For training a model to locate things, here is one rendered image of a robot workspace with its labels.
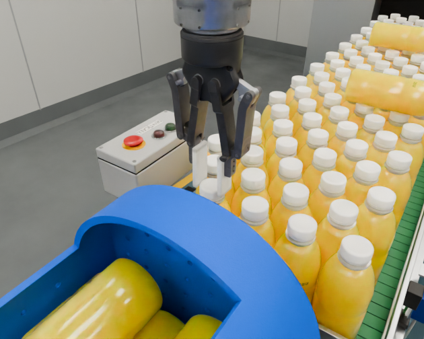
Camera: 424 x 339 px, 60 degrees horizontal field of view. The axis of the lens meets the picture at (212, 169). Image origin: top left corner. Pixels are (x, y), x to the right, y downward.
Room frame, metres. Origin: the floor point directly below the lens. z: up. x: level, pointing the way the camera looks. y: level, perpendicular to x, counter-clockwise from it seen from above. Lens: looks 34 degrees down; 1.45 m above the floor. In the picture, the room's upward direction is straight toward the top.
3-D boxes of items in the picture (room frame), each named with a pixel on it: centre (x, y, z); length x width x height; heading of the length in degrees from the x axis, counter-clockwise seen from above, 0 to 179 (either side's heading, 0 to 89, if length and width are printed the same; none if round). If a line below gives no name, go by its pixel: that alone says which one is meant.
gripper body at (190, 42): (0.45, 0.00, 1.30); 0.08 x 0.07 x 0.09; 56
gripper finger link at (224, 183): (0.44, -0.02, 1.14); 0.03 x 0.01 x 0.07; 146
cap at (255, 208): (0.41, -0.06, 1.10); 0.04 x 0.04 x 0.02
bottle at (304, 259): (0.37, -0.12, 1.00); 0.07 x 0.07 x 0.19
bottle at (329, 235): (0.40, -0.19, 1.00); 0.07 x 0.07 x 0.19
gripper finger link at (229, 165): (0.43, -0.03, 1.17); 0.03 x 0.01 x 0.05; 56
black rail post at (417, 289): (0.36, -0.31, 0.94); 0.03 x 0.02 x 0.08; 146
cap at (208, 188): (0.45, 0.00, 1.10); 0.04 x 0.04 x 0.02
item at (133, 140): (0.59, 0.15, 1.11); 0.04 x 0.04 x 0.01
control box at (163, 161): (0.63, 0.12, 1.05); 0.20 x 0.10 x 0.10; 146
